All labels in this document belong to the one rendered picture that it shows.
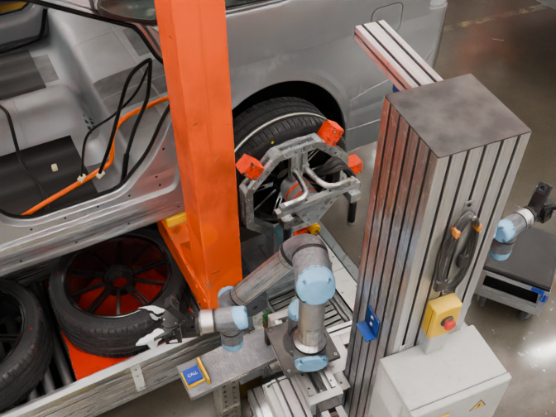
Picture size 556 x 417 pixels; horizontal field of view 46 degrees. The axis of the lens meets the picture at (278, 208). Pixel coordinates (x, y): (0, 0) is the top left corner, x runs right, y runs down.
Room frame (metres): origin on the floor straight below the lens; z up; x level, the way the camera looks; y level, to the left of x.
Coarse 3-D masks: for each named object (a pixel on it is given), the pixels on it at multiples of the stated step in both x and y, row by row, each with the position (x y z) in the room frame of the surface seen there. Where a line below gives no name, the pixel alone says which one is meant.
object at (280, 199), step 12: (312, 156) 2.31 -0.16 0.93; (324, 156) 2.40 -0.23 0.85; (276, 168) 2.24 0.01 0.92; (312, 168) 2.31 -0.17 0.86; (276, 180) 2.27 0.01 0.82; (312, 180) 2.32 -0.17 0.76; (324, 180) 2.34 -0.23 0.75; (264, 192) 2.39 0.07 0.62; (276, 192) 2.24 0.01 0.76; (264, 204) 2.29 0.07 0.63; (276, 204) 2.23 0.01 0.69; (264, 216) 2.19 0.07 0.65
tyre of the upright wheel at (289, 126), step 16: (256, 112) 2.34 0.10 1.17; (272, 112) 2.33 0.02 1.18; (288, 112) 2.34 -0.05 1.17; (304, 112) 2.36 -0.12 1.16; (320, 112) 2.49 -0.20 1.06; (240, 128) 2.28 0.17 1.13; (256, 128) 2.24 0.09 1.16; (272, 128) 2.22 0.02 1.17; (288, 128) 2.23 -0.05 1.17; (304, 128) 2.26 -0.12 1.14; (256, 144) 2.16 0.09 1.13; (272, 144) 2.19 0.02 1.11; (336, 144) 2.35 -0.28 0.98; (240, 176) 2.11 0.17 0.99; (240, 208) 2.10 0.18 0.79; (240, 224) 2.10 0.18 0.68
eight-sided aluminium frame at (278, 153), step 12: (288, 144) 2.18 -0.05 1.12; (300, 144) 2.18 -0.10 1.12; (312, 144) 2.19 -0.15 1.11; (324, 144) 2.22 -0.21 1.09; (264, 156) 2.13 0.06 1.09; (276, 156) 2.10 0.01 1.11; (288, 156) 2.13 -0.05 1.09; (252, 180) 2.06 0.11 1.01; (336, 180) 2.31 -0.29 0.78; (240, 192) 2.07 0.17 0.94; (252, 192) 2.04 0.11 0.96; (240, 204) 2.08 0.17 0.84; (252, 204) 2.04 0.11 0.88; (252, 216) 2.04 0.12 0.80; (252, 228) 2.04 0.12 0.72; (264, 228) 2.07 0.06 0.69; (300, 228) 2.16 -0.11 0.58
